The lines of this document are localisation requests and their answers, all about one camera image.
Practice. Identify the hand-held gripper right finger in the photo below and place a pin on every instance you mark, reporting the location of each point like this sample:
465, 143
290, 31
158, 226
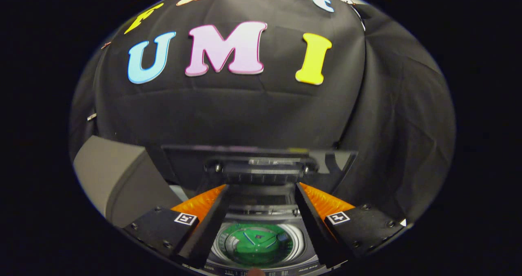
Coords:
316, 229

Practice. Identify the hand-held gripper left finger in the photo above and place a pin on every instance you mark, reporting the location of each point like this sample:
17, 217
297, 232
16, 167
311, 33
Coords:
208, 229

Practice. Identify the green polo shirt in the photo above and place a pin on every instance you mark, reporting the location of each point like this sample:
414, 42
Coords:
261, 247

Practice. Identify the dark grey washing machine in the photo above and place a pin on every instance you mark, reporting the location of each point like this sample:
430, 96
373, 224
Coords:
261, 210

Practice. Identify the grey cabinet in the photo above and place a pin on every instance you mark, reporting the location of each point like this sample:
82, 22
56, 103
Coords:
118, 178

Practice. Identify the black backdrop cloth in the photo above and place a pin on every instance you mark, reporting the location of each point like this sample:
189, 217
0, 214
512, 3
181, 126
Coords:
244, 113

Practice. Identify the silver clip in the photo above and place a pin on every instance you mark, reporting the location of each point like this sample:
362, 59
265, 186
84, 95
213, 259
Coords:
91, 116

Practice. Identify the copper clip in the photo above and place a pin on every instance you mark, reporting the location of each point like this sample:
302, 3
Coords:
106, 45

